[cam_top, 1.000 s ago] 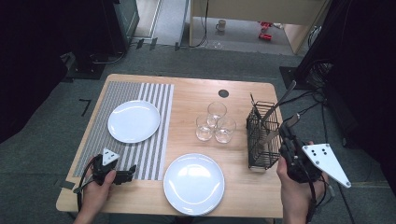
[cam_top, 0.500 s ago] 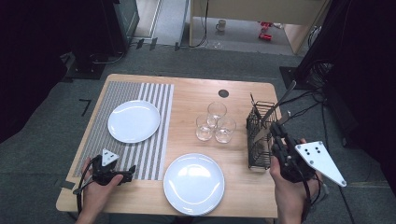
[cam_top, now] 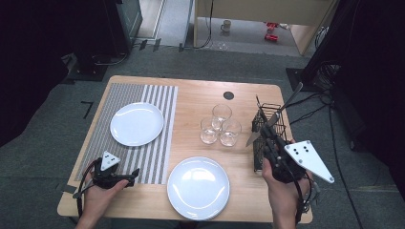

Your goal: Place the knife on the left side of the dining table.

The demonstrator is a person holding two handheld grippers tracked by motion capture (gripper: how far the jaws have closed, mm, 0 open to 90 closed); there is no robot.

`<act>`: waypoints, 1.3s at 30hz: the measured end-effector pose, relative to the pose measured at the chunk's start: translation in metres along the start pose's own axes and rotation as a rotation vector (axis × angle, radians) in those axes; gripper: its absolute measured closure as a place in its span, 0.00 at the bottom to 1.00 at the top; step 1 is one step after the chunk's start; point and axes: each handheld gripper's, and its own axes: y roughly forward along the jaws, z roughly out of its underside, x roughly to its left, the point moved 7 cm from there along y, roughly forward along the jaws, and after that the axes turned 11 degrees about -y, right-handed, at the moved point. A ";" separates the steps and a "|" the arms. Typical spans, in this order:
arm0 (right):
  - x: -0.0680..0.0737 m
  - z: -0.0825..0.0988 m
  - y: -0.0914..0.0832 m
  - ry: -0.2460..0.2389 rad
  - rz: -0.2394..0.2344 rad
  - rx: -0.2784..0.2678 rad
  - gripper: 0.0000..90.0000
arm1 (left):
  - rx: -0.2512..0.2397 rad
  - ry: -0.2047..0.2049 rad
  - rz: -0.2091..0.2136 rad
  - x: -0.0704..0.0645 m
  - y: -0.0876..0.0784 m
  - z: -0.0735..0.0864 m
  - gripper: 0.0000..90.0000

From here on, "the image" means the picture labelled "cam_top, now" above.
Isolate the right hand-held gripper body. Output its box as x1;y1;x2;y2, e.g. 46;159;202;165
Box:
263;139;335;185

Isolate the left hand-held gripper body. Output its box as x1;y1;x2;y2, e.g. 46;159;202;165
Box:
92;150;136;191

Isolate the black wire cutlery basket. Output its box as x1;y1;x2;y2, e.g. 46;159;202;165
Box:
251;102;288;173

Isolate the clear drinking glass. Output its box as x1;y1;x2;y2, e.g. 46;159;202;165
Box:
200;117;221;145
219;118;243;148
211;103;233;132

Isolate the white plate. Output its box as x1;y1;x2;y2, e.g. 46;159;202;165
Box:
109;101;165;148
166;156;231;221

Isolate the person's left hand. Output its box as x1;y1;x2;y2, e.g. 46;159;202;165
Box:
80;178;129;222

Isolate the person's right hand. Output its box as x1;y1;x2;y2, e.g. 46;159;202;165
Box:
261;157;315;208

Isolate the grey white striped placemat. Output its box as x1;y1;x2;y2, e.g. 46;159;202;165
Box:
75;83;179;185

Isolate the thin black rod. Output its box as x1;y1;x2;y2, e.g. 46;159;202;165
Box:
254;94;266;120

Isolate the grey tape strip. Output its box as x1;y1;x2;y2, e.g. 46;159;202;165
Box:
60;182;78;195

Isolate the black stand base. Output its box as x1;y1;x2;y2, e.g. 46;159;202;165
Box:
65;52;109;82
285;67;319;94

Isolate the black curtain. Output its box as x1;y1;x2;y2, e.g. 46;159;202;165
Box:
0;0;109;148
302;0;405;204

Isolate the black cabinet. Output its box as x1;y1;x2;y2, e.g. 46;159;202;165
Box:
104;0;143;55

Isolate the black floor cable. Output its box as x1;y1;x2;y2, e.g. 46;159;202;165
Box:
327;104;366;229
288;103;333;126

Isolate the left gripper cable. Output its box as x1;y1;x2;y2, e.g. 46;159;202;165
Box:
72;160;98;220

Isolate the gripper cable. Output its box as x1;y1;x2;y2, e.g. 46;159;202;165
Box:
292;176;321;225
72;160;98;220

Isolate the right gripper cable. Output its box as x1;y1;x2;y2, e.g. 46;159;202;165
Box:
292;176;321;225

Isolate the black cable bundle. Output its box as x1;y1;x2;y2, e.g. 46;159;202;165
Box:
313;60;340;94

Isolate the black hanging cable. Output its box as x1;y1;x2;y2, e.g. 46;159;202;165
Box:
182;0;214;51

